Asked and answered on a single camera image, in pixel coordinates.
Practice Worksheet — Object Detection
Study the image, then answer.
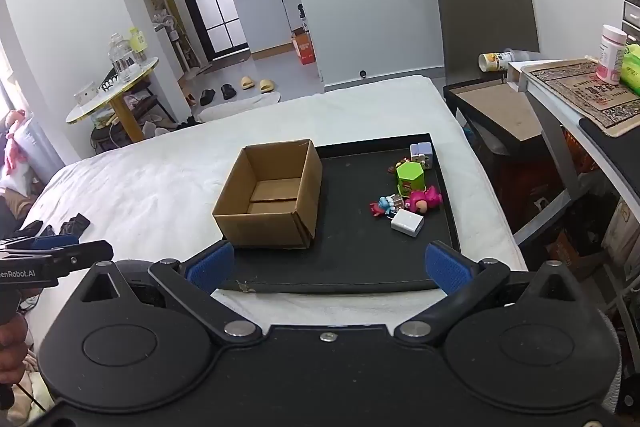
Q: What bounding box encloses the grey drawer unit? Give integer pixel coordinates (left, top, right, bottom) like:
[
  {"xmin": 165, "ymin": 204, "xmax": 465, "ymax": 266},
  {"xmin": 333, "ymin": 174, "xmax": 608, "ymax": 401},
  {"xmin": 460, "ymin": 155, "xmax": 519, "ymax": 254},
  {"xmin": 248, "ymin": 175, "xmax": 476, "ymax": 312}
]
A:
[{"xmin": 621, "ymin": 0, "xmax": 640, "ymax": 45}]

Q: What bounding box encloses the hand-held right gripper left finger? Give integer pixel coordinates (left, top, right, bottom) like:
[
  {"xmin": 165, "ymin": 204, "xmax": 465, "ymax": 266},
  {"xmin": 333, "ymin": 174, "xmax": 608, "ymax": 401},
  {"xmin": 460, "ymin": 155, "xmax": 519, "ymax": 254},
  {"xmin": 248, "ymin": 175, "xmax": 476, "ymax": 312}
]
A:
[{"xmin": 75, "ymin": 241, "xmax": 263, "ymax": 341}]

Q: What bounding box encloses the person's left hand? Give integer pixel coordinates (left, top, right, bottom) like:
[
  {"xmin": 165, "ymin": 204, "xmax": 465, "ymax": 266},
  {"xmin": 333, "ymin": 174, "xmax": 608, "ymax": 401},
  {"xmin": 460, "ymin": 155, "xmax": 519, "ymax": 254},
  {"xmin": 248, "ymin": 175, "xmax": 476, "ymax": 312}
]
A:
[{"xmin": 0, "ymin": 314, "xmax": 32, "ymax": 385}]

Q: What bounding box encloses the round gold-rimmed table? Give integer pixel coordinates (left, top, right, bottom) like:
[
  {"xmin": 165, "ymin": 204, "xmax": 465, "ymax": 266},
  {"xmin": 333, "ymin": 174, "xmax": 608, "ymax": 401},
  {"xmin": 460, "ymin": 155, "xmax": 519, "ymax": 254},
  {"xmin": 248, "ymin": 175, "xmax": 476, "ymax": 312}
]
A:
[{"xmin": 66, "ymin": 57, "xmax": 160, "ymax": 142}]

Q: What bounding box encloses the patterned desk mat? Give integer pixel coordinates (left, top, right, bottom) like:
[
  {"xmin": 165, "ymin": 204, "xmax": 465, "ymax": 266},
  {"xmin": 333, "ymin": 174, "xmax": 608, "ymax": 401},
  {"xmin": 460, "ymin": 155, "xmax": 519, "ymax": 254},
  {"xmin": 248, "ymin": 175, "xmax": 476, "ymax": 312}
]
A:
[{"xmin": 527, "ymin": 59, "xmax": 640, "ymax": 138}]

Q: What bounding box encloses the white charger plug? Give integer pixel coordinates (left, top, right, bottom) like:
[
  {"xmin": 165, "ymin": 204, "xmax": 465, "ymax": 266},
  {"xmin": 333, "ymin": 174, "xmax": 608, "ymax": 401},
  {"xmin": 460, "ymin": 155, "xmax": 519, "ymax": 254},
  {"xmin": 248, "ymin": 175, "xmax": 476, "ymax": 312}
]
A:
[{"xmin": 391, "ymin": 209, "xmax": 426, "ymax": 236}]

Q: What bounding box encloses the white floor mat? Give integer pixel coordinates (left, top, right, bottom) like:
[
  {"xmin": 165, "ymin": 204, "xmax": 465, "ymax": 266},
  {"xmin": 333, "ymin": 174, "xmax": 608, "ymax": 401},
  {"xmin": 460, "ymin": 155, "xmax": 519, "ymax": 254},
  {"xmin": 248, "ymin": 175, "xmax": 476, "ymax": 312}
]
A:
[{"xmin": 197, "ymin": 91, "xmax": 282, "ymax": 122}]

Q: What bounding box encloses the pink plush toy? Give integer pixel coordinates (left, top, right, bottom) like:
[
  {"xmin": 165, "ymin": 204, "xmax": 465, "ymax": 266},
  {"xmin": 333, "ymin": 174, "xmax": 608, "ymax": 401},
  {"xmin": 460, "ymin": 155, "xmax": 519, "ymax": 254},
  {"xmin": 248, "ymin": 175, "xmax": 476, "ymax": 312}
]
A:
[{"xmin": 0, "ymin": 109, "xmax": 31, "ymax": 178}]

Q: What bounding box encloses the lilac toy box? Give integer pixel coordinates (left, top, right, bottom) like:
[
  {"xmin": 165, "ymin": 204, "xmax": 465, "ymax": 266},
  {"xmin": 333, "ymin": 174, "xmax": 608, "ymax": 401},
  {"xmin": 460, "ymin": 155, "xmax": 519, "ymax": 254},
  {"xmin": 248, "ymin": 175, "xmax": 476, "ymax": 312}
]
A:
[{"xmin": 410, "ymin": 142, "xmax": 433, "ymax": 168}]

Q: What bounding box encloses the grey kitchen cabinet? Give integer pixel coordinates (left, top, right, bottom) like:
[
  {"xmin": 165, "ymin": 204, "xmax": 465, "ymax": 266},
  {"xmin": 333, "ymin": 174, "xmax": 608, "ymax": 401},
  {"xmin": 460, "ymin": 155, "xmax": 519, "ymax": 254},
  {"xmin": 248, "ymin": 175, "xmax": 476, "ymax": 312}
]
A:
[{"xmin": 230, "ymin": 0, "xmax": 303, "ymax": 52}]

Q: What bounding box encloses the green hexagonal box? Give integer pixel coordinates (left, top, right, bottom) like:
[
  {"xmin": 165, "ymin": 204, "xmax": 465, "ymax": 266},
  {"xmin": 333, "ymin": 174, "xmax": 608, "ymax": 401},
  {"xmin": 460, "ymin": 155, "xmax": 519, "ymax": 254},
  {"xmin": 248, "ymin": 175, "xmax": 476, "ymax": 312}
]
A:
[{"xmin": 395, "ymin": 159, "xmax": 426, "ymax": 198}]

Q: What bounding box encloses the pink-haired troll doll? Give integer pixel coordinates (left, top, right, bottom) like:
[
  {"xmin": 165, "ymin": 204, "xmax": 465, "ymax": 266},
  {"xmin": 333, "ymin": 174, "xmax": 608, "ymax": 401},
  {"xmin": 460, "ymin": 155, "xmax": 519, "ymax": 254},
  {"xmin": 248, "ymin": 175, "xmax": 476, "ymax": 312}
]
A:
[{"xmin": 404, "ymin": 185, "xmax": 444, "ymax": 214}]

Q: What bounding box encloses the white desk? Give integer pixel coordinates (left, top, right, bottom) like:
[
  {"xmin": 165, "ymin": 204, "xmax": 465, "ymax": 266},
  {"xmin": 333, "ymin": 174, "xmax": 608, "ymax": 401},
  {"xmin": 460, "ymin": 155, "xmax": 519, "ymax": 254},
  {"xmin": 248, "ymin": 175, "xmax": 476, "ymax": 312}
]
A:
[{"xmin": 520, "ymin": 59, "xmax": 640, "ymax": 248}]

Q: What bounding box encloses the white standing fan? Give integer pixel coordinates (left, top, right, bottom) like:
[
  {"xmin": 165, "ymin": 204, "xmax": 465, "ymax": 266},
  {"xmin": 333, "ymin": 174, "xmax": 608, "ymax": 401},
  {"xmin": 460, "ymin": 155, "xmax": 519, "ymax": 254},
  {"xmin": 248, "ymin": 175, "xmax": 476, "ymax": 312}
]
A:
[{"xmin": 152, "ymin": 14, "xmax": 188, "ymax": 72}]

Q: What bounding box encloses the orange cardboard box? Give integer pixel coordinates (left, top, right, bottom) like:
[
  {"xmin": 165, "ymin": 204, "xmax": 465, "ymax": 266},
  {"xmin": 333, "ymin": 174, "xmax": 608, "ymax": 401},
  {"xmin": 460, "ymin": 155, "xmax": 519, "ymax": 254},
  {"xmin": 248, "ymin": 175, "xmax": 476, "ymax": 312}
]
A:
[{"xmin": 291, "ymin": 32, "xmax": 317, "ymax": 66}]

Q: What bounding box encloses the brown cardboard box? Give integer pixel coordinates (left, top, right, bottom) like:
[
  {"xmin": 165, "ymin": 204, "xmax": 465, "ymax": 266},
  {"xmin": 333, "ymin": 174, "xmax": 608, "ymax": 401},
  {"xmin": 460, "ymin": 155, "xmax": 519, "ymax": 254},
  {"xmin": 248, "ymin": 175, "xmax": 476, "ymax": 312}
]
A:
[{"xmin": 212, "ymin": 139, "xmax": 323, "ymax": 250}]

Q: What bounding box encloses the black side table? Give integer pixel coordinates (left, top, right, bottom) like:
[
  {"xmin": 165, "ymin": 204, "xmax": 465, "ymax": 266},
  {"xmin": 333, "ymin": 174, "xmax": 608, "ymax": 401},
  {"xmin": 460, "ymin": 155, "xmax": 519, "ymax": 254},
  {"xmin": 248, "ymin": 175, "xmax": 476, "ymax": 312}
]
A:
[{"xmin": 442, "ymin": 79, "xmax": 566, "ymax": 233}]

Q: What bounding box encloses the blue figurine keychain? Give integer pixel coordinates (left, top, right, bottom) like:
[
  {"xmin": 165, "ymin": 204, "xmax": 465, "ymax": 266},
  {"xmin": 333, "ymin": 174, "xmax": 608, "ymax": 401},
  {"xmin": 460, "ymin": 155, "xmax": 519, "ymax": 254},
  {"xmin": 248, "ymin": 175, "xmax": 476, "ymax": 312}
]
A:
[{"xmin": 370, "ymin": 195, "xmax": 401, "ymax": 219}]

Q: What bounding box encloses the grey chair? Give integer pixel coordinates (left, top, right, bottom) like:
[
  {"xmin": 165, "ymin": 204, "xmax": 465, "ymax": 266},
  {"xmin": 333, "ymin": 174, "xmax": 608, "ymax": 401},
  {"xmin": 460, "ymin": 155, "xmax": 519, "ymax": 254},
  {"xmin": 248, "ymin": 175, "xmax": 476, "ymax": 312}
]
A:
[{"xmin": 435, "ymin": 0, "xmax": 541, "ymax": 88}]

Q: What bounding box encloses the pink-capped white bottle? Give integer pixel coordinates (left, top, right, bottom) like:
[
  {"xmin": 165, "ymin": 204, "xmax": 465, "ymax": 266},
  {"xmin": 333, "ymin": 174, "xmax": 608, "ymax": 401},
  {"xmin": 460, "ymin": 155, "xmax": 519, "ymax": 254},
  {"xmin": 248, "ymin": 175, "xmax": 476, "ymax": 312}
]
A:
[{"xmin": 596, "ymin": 25, "xmax": 627, "ymax": 84}]

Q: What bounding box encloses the green wipes packet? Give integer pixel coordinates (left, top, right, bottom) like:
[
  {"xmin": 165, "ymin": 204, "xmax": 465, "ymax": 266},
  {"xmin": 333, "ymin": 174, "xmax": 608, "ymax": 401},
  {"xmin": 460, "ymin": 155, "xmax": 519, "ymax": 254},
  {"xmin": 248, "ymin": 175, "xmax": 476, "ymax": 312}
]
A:
[{"xmin": 619, "ymin": 44, "xmax": 640, "ymax": 96}]

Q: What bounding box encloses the yellow-label bottle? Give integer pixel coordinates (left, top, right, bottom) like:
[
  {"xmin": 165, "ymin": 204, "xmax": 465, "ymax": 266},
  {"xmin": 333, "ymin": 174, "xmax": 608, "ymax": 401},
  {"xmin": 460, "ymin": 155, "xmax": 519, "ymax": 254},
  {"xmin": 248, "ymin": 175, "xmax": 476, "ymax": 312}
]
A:
[{"xmin": 129, "ymin": 27, "xmax": 148, "ymax": 58}]

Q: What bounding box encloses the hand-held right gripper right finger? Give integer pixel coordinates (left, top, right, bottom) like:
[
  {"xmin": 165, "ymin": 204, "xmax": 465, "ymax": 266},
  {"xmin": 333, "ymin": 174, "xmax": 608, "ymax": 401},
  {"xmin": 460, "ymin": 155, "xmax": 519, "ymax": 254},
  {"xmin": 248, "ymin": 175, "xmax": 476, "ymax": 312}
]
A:
[{"xmin": 394, "ymin": 241, "xmax": 581, "ymax": 342}]

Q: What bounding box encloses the printed paper cup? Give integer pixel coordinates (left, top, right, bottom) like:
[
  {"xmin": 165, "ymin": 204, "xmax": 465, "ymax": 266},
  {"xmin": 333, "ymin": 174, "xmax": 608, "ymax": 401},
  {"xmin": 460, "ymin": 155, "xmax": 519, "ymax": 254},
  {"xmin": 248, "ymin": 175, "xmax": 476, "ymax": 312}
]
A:
[{"xmin": 478, "ymin": 49, "xmax": 541, "ymax": 72}]

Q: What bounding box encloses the black tray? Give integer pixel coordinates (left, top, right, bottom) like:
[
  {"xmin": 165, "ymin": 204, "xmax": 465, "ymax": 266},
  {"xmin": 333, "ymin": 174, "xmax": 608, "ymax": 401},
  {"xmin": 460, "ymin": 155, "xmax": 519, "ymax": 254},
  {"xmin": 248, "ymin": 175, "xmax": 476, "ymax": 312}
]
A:
[{"xmin": 220, "ymin": 134, "xmax": 462, "ymax": 295}]

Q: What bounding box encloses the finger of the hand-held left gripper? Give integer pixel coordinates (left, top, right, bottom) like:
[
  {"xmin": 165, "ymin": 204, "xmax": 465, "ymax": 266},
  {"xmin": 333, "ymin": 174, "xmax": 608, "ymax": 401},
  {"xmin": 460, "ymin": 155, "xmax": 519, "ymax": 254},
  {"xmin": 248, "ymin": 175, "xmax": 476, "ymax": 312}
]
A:
[{"xmin": 10, "ymin": 233, "xmax": 80, "ymax": 252}]

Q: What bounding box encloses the black cloth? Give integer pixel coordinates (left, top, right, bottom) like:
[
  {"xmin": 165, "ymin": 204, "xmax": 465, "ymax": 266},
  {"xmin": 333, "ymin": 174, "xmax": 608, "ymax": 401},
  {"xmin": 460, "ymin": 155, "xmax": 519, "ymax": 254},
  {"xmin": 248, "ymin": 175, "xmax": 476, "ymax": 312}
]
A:
[
  {"xmin": 15, "ymin": 219, "xmax": 48, "ymax": 238},
  {"xmin": 60, "ymin": 215, "xmax": 92, "ymax": 236}
]

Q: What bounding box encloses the clear glass jar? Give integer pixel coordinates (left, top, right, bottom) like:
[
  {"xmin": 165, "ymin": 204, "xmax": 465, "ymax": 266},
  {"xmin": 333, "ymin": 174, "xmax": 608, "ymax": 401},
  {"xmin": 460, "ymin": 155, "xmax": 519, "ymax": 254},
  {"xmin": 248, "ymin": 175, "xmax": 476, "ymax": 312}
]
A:
[{"xmin": 109, "ymin": 33, "xmax": 135, "ymax": 75}]

